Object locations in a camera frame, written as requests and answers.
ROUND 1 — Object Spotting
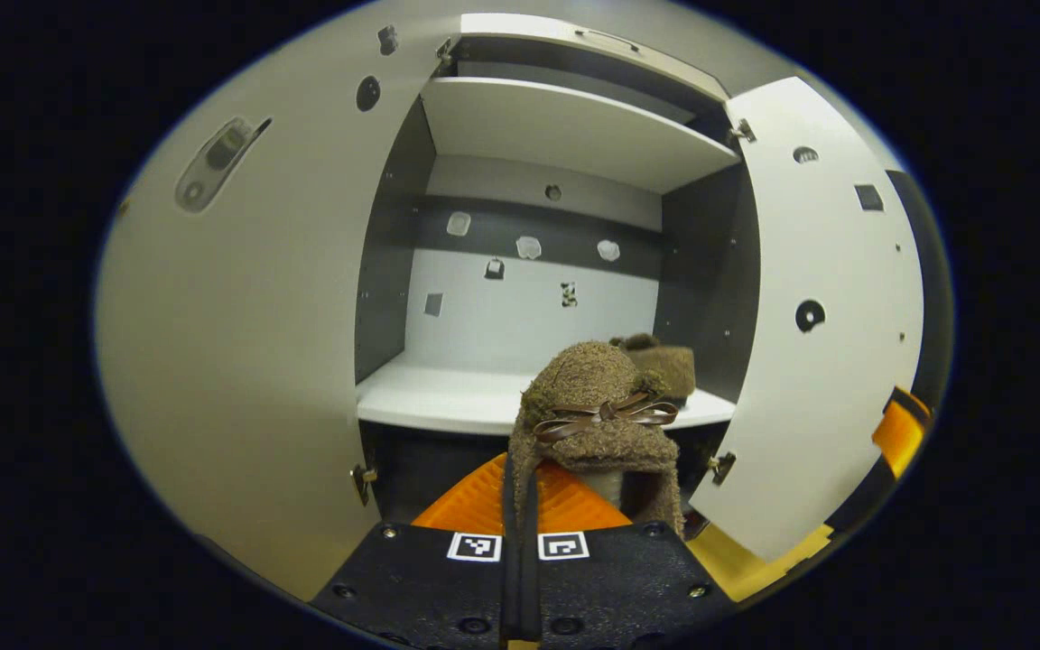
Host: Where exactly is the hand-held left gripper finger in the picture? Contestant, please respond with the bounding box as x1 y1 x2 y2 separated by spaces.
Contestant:
308 451 521 650
525 460 739 650

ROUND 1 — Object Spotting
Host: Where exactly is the white cabinet door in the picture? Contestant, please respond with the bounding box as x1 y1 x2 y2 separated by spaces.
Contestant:
690 77 925 562
96 0 462 603

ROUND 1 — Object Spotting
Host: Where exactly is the white cabinet shelf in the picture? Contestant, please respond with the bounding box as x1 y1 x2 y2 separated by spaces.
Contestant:
419 77 743 195

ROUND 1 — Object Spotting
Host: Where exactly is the white shoe cabinet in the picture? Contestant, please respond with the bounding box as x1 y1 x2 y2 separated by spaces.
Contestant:
96 0 927 603

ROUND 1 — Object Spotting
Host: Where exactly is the dark drawer handle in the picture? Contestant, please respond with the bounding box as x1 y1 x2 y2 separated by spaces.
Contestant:
574 28 641 53

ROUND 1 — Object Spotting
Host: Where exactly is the brown fuzzy shoe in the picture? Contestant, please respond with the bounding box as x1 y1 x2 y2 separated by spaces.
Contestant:
610 334 697 407
509 341 685 540

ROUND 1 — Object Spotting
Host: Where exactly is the white cabinet drawer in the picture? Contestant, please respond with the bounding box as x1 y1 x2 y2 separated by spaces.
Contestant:
455 13 730 103

